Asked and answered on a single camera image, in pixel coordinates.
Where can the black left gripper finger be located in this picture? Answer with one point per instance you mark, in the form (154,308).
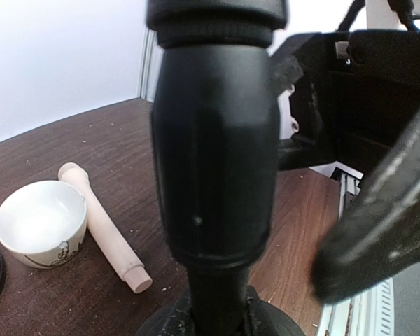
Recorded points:
(379,234)

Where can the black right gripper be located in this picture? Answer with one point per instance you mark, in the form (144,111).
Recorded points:
(352,95)

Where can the beige microphone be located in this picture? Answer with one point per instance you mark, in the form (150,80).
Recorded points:
(111,242)

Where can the white ceramic bowl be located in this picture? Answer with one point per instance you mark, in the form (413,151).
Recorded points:
(43,224)

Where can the right aluminium frame post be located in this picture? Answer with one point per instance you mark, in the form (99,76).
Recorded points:
(147,54)

